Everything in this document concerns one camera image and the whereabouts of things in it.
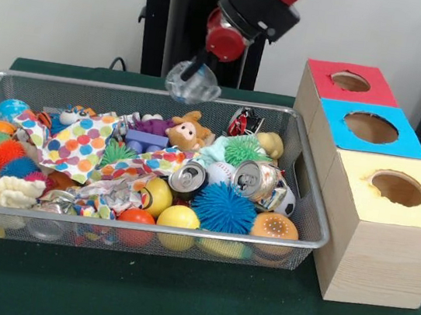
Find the tan plush animal toy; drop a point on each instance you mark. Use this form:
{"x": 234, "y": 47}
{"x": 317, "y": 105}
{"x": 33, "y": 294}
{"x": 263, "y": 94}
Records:
{"x": 190, "y": 133}

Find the clear plastic packet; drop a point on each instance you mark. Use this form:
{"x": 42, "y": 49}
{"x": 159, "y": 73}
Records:
{"x": 193, "y": 88}

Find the dark green table cloth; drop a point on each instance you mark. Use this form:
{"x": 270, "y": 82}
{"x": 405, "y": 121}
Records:
{"x": 174, "y": 301}

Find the small red ball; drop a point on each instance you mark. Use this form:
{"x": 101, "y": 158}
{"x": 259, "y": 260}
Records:
{"x": 136, "y": 221}

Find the purple toy building block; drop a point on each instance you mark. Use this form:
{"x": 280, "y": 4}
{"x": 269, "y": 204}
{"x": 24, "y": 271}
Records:
{"x": 147, "y": 142}

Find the wooden box with three holes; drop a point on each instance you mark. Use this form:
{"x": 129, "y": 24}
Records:
{"x": 376, "y": 259}

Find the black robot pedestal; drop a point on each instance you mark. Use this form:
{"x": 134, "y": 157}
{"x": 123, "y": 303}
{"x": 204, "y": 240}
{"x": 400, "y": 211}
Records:
{"x": 173, "y": 35}

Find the shallow clear mesh bin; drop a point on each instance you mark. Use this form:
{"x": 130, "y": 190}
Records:
{"x": 39, "y": 90}

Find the green spiky rubber ball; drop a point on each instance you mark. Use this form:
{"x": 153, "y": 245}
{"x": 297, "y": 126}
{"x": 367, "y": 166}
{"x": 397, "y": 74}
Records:
{"x": 244, "y": 150}

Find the plain yellow ball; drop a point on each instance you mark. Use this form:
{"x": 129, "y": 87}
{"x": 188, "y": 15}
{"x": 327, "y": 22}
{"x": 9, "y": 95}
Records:
{"x": 178, "y": 220}

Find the orange ball with cream dots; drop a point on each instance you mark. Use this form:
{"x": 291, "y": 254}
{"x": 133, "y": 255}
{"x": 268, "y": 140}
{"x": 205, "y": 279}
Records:
{"x": 274, "y": 231}

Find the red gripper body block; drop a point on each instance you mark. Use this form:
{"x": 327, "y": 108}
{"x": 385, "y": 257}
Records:
{"x": 225, "y": 40}

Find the polka dot cloth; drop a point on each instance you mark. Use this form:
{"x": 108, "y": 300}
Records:
{"x": 78, "y": 147}

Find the crushed silver drink can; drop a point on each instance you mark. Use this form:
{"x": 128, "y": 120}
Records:
{"x": 256, "y": 181}

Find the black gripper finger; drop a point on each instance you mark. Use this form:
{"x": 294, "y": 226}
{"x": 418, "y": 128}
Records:
{"x": 212, "y": 65}
{"x": 198, "y": 66}

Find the blue spiky rubber ball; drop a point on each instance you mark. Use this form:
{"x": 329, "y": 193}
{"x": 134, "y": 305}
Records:
{"x": 223, "y": 206}

